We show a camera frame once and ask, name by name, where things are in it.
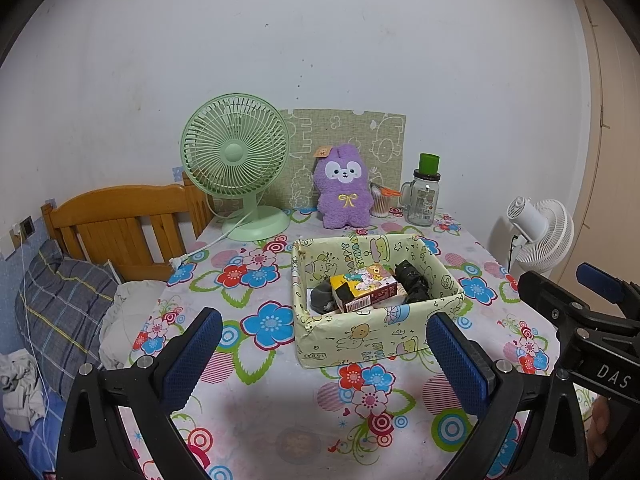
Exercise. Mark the beige wardrobe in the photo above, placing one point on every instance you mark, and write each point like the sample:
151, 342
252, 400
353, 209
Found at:
615, 160

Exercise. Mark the crumpled grey white cloth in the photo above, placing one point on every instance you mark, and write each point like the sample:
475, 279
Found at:
20, 390

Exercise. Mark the green desk fan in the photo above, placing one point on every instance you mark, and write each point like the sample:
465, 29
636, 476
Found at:
235, 152

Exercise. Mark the wall socket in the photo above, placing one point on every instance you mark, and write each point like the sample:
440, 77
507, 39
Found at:
27, 227

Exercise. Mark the green printed placemat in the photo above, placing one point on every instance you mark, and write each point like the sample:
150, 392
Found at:
385, 135

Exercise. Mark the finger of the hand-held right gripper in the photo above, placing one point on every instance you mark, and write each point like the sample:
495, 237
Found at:
545, 295
597, 280

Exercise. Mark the grey sock roll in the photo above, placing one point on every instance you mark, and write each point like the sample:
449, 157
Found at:
322, 297

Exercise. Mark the yellow printed storage box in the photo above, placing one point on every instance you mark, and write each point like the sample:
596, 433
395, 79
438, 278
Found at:
350, 340

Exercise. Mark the grey plaid pillow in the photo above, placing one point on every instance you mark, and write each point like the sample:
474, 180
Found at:
60, 310

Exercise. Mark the person's right hand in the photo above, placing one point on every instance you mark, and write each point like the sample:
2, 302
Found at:
599, 420

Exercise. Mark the blue bed sheet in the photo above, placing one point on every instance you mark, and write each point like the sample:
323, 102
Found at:
30, 440

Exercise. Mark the yellow cartoon tissue pack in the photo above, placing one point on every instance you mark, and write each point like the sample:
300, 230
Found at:
367, 287

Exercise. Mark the black sock roll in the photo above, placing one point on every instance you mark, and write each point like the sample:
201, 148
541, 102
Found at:
412, 280

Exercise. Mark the cotton swab jar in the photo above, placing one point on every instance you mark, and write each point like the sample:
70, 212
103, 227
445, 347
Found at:
380, 202

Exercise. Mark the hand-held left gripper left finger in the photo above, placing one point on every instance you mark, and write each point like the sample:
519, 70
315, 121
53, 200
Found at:
192, 360

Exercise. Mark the glass mug with green lid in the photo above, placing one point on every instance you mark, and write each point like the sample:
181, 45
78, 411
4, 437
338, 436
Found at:
420, 200

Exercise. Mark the wooden bed headboard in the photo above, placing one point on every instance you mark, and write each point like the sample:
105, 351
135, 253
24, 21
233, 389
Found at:
115, 210

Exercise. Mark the purple plush toy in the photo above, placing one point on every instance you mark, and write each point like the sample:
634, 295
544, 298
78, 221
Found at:
342, 195

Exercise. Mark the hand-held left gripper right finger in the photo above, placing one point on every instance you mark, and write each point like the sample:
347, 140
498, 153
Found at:
457, 360

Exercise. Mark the white clip fan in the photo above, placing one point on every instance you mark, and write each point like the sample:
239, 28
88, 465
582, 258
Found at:
545, 235

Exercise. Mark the blue wall sticker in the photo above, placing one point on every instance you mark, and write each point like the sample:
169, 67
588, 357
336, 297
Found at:
176, 173

